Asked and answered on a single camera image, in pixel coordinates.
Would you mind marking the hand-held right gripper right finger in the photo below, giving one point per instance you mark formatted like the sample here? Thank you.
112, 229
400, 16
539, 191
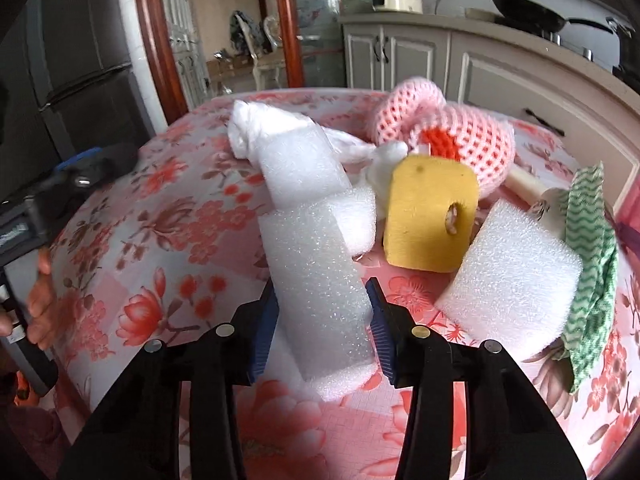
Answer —
381, 332

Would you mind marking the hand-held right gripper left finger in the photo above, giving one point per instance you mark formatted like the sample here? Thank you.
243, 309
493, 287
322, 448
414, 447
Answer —
262, 332

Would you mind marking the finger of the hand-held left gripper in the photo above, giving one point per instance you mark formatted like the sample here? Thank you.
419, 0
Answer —
95, 167

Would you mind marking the long white foam strip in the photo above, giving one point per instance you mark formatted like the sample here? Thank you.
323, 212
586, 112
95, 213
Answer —
310, 285

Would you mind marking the white plastic bag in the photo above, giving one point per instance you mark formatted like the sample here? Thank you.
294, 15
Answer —
245, 120

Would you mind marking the printed paper cup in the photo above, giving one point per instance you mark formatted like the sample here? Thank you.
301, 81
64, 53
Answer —
550, 210

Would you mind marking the person's left hand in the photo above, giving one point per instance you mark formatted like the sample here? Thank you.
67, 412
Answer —
42, 305

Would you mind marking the pink floral tablecloth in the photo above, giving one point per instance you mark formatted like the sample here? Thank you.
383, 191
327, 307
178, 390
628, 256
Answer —
150, 260

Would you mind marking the grey refrigerator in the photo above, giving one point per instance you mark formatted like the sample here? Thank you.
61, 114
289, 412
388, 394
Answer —
85, 60

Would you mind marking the yellow sponge block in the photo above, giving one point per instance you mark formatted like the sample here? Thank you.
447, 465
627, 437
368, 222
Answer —
420, 210

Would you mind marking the wide white foam block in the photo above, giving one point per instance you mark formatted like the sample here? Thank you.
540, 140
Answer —
505, 280

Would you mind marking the wooden framed glass door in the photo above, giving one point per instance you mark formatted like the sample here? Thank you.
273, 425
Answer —
150, 35

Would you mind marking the bent white foam piece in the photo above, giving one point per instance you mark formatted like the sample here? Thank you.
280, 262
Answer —
300, 160

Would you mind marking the dining chair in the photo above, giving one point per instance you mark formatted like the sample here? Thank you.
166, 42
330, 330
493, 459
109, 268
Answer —
265, 67

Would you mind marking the pink foam fruit net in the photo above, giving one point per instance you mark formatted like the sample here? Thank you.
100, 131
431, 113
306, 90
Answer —
475, 135

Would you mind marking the green wavy patterned cloth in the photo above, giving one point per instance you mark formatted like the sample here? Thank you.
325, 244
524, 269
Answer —
592, 240

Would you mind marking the white rice cooker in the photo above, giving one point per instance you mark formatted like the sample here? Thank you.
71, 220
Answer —
397, 1

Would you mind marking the black frying pan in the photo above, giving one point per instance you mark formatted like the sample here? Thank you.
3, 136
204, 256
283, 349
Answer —
530, 12

